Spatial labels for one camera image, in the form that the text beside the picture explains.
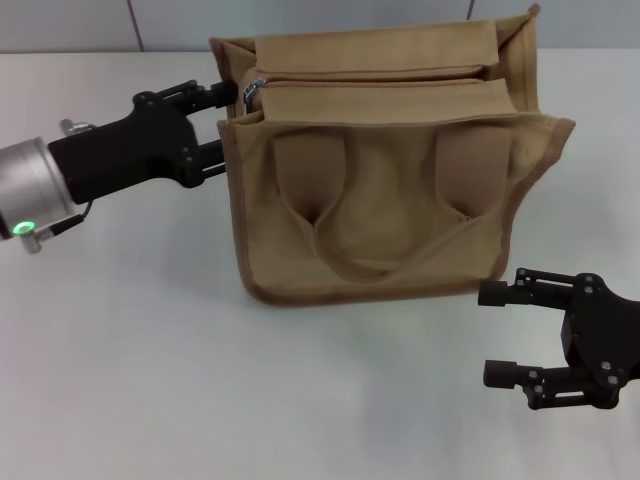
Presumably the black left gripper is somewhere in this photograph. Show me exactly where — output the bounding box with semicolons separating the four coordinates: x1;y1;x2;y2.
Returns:
47;79;236;205

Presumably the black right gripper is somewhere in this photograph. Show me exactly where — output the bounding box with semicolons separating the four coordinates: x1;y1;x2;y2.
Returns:
477;268;640;412

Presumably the silver metal zipper pull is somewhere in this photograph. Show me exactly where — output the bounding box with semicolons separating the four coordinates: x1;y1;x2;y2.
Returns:
241;75;269;109

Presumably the khaki canvas food bag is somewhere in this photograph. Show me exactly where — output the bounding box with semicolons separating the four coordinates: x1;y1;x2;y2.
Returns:
208;3;576;307

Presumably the left wrist connector cable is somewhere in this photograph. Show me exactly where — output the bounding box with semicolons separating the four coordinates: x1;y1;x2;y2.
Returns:
19;118;96;255

